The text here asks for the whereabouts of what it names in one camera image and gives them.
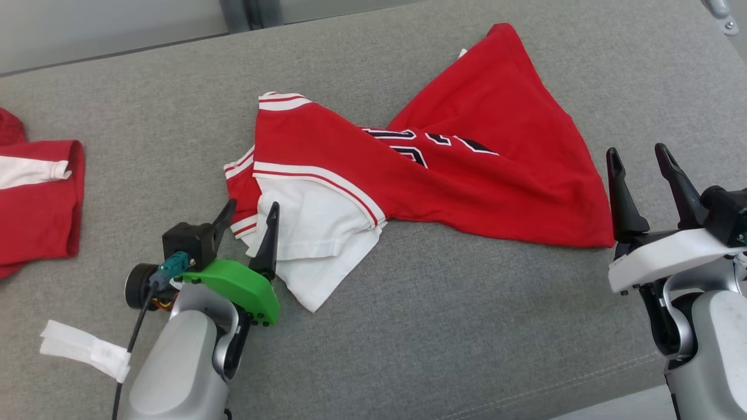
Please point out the red shorts white waistband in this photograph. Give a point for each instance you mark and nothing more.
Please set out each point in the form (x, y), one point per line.
(35, 221)

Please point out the dark grey wall skirting rail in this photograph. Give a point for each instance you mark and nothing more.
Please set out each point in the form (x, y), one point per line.
(117, 53)

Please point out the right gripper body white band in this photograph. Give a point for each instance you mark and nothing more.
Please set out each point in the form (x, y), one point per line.
(659, 262)

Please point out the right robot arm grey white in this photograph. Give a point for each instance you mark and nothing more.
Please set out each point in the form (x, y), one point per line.
(718, 350)

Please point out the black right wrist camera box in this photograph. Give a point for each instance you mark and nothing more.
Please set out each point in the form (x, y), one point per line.
(726, 213)

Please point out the grey fabric sofa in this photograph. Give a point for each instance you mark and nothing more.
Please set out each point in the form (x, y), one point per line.
(467, 326)

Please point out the grey metal bracket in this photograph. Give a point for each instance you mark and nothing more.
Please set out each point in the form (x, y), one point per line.
(721, 13)

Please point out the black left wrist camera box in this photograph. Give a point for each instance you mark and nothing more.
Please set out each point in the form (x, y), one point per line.
(187, 239)

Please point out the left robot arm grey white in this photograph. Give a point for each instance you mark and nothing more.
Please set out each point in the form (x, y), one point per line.
(175, 361)

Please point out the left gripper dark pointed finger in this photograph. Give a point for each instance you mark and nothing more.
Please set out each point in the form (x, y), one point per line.
(223, 224)
(268, 251)

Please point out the red basketball jersey white sleeves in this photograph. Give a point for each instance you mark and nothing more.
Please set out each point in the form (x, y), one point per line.
(496, 192)

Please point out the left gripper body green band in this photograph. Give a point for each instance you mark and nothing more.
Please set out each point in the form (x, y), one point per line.
(245, 289)

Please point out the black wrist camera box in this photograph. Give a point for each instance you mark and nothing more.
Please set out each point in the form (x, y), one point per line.
(187, 239)
(726, 213)

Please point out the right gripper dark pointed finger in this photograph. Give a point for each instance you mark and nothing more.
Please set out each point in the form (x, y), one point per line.
(625, 210)
(686, 204)

